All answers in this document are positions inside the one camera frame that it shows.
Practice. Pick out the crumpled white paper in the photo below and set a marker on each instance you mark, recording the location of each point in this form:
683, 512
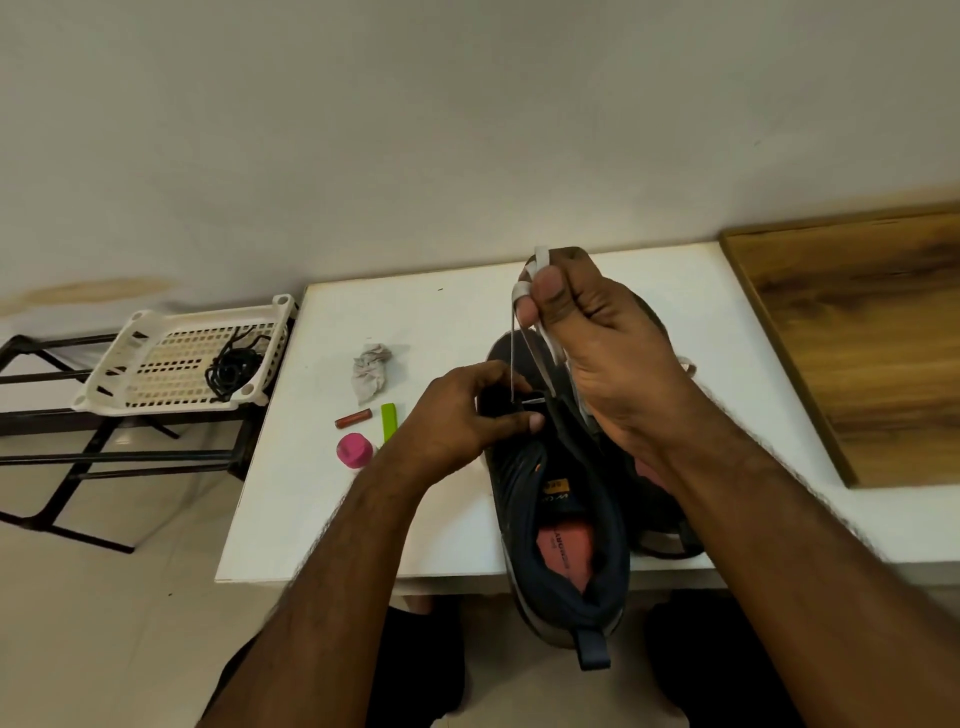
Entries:
369, 369

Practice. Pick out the wooden board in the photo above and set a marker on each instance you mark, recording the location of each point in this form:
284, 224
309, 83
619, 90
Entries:
870, 330

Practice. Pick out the black shoelace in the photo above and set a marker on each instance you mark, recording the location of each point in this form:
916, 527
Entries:
248, 345
228, 372

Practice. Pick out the green marker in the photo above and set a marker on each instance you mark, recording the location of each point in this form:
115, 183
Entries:
390, 422

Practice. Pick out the black metal rack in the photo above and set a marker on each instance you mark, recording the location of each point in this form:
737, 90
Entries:
98, 443

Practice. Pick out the pink capped white bottle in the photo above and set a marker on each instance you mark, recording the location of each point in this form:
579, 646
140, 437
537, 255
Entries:
354, 449

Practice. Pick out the white perforated plastic tray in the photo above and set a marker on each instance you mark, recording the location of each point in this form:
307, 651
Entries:
150, 360

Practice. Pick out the grey shoelace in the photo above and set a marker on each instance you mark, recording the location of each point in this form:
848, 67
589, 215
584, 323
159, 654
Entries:
687, 365

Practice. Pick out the person's left hand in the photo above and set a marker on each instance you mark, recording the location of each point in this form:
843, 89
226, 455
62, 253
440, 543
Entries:
443, 435

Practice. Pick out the person's left forearm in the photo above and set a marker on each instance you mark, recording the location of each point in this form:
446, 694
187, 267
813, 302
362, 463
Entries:
308, 623

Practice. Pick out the person's right hand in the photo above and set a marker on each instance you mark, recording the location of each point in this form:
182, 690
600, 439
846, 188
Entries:
615, 360

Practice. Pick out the person's right forearm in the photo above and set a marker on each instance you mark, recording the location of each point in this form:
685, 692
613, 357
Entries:
818, 593

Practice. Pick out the small red stick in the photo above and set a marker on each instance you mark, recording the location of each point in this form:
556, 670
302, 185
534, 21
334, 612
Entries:
353, 417

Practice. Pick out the dark sneaker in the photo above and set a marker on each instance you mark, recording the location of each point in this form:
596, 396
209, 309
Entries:
668, 518
563, 563

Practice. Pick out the grey shoelaces bundle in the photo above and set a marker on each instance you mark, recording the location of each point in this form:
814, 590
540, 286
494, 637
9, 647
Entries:
533, 285

